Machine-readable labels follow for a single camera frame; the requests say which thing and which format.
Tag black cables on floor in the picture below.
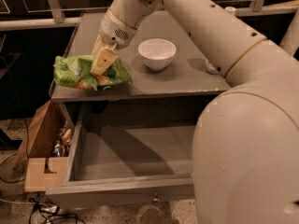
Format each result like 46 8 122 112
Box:
0 149 87 224

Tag metal drawer knob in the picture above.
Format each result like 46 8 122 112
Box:
152 192 162 203

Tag grey cabinet with counter top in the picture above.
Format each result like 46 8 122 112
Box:
50 11 229 118

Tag snack packets in box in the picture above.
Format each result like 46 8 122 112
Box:
51 121 73 157

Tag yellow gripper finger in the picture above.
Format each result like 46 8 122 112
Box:
91 48 118 76
92 35 106 56

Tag brown cardboard box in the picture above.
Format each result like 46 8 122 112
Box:
14 101 68 192

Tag clear plastic water bottle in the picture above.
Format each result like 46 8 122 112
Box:
205 7 236 75

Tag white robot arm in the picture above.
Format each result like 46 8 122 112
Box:
100 0 299 224

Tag metal railing frame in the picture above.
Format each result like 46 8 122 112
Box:
0 0 299 32

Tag green rice chip bag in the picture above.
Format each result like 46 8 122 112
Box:
53 55 132 91

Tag open grey top drawer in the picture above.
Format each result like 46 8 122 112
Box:
46 102 201 208

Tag white ceramic bowl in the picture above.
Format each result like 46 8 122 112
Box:
138 38 177 71

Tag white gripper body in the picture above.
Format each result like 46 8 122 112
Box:
99 10 137 49

